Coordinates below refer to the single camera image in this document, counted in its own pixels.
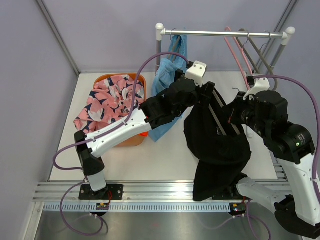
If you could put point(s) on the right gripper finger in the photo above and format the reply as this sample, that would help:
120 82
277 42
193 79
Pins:
230 108
233 120

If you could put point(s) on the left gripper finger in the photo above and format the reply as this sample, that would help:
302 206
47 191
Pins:
200 99
207 90

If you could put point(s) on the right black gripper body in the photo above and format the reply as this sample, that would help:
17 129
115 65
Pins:
247 108

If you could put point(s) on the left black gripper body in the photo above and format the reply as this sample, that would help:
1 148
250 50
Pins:
193 101

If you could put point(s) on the black shorts hanger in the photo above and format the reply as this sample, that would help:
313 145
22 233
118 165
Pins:
216 107

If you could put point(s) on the black shorts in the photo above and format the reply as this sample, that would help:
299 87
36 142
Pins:
221 158

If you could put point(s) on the orange shorts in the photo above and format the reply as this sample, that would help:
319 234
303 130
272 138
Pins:
144 134

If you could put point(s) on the grey hanger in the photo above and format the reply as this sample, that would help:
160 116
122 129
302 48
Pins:
259 53

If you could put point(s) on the pink patterned shorts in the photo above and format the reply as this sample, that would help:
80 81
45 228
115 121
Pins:
109 101

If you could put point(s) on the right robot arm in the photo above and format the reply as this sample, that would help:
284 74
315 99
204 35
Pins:
292 145

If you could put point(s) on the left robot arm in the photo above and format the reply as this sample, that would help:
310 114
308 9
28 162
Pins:
156 111

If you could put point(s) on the light blue shorts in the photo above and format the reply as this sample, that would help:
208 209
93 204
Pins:
164 77

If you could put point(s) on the orange plastic basket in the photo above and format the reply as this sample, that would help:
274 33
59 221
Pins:
137 139

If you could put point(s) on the white clothes rack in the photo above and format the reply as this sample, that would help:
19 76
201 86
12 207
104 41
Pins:
284 37

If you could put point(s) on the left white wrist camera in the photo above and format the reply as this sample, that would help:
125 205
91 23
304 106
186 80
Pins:
196 71

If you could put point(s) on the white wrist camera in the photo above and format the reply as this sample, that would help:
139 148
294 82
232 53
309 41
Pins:
196 71
260 84

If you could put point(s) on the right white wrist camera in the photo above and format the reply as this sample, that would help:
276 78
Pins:
260 84

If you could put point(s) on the aluminium mounting rail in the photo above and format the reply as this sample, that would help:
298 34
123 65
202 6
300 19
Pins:
132 191

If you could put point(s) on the slotted cable duct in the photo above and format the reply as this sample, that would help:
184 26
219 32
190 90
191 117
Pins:
139 207

